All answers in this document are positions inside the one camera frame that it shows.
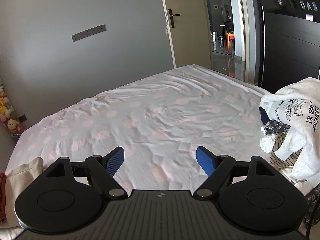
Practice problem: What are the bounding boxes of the black patterned garment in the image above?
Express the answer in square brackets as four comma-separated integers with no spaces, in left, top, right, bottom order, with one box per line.
[263,120,291,135]

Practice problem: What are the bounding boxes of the striped garment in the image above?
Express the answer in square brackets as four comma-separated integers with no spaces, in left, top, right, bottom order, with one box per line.
[270,133,302,171]

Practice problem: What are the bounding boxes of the pink polka dot bed sheet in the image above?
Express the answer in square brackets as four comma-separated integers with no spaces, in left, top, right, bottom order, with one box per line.
[4,64,307,198]

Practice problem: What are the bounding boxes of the grey wall switch panel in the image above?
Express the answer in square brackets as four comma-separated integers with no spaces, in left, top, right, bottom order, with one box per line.
[71,24,106,42]

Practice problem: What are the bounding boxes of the beige room door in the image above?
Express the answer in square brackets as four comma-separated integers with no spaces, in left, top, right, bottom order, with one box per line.
[162,0,212,69]

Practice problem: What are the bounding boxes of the dark floral fabric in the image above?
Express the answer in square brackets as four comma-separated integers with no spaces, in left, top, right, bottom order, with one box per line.
[303,185,319,228]

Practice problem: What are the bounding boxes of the orange chair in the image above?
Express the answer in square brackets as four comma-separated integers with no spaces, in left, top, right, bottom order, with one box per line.
[226,33,235,56]

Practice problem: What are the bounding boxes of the beige folded fleece garment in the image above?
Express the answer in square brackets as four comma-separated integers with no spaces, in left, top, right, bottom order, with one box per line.
[1,157,43,229]

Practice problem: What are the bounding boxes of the orange folded garment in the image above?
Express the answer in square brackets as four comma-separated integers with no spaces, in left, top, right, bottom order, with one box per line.
[0,172,7,223]

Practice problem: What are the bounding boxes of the white printed hoodie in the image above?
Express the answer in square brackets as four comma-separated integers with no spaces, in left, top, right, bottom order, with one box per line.
[260,77,319,187]

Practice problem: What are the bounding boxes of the stuffed toy pile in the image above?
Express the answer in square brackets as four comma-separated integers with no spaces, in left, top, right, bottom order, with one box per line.
[0,82,24,142]

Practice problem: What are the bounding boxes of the black door handle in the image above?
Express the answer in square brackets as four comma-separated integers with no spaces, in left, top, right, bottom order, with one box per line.
[168,9,180,28]

